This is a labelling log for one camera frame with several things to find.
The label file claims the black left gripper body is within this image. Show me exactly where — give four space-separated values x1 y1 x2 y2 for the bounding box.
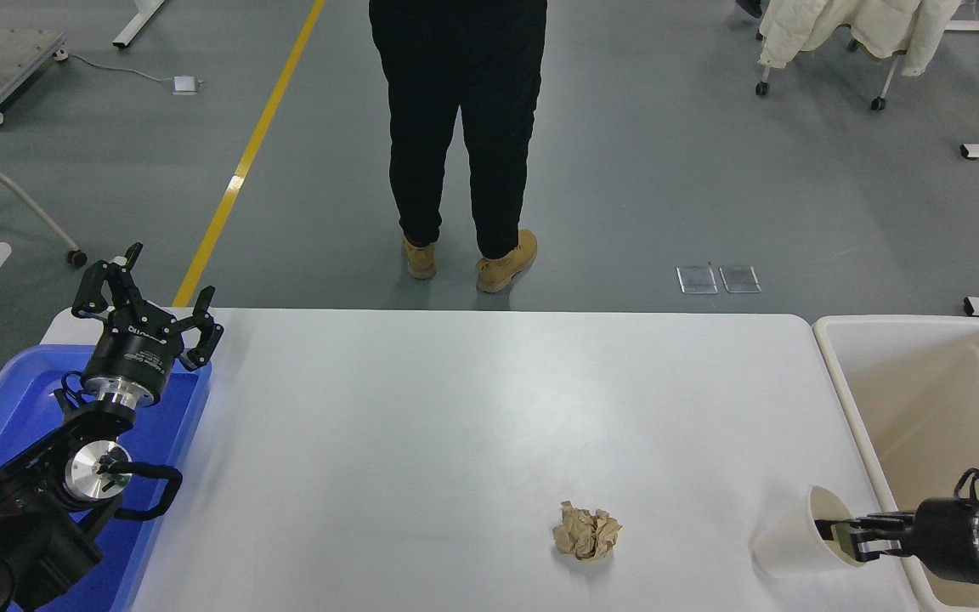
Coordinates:
82 309 179 397

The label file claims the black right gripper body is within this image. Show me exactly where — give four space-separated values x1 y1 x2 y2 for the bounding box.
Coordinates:
913 498 979 587

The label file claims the white paper cup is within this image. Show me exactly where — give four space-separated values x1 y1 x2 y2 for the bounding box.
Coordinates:
751 485 869 579

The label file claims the tan paper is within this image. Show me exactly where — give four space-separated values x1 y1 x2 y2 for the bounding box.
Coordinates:
552 501 623 561

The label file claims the large pale bin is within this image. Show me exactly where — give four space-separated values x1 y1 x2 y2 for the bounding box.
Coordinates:
812 315 979 612

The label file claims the blue plastic tray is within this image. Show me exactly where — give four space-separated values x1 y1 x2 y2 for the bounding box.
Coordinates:
0 344 212 612

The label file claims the grey wheeled platform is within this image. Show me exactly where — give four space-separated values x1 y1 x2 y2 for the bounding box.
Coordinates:
0 25 68 128

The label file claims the white table foot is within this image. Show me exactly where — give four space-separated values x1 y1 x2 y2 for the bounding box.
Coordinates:
112 0 169 48

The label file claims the silver floor plate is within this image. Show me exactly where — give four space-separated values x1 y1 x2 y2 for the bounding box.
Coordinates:
720 265 762 294
676 266 718 295

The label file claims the person in tan boots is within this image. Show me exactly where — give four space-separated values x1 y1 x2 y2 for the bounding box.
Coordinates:
368 0 548 294

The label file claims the white wheeled chair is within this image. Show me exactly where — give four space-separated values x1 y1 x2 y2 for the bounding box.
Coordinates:
755 34 907 112

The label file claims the cream coat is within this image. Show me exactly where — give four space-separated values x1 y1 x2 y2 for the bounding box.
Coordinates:
759 0 962 77

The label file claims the white floor cable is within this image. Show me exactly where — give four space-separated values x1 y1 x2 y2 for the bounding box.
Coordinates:
67 53 176 86

